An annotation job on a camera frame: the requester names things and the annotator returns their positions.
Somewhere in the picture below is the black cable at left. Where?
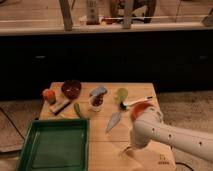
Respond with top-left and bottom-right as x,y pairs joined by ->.
0,107 -> 26,141

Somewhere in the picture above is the blue grey cloth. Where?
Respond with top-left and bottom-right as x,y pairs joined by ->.
89,87 -> 108,96

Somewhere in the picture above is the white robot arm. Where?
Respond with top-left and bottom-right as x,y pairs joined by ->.
129,106 -> 213,163

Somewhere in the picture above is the beige black block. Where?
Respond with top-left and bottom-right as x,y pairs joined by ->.
50,99 -> 71,115

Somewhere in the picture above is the orange plastic bowl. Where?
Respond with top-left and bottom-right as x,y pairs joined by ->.
130,102 -> 152,121

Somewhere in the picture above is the white handled brush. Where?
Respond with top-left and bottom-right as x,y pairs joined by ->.
119,96 -> 153,110

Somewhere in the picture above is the bottle on counter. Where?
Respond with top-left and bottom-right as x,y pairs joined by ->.
86,0 -> 100,25

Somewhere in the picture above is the wooden post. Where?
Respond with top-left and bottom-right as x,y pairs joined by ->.
122,0 -> 134,29
59,0 -> 73,31

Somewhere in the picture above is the wooden post right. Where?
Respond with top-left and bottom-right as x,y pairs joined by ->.
122,0 -> 134,29

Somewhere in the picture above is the dark red bowl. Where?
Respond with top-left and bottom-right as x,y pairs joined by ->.
61,80 -> 81,99

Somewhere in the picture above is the green plastic tray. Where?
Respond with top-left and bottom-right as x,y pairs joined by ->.
15,119 -> 89,171

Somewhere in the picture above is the wooden post left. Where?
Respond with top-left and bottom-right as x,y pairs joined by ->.
59,0 -> 73,31

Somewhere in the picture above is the black cable on floor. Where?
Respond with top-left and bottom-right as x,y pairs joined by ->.
175,161 -> 195,171

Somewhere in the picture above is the green pepper toy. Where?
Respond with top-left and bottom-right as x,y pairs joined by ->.
74,103 -> 85,119

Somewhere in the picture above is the grey blade knife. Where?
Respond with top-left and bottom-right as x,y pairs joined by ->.
106,111 -> 122,132

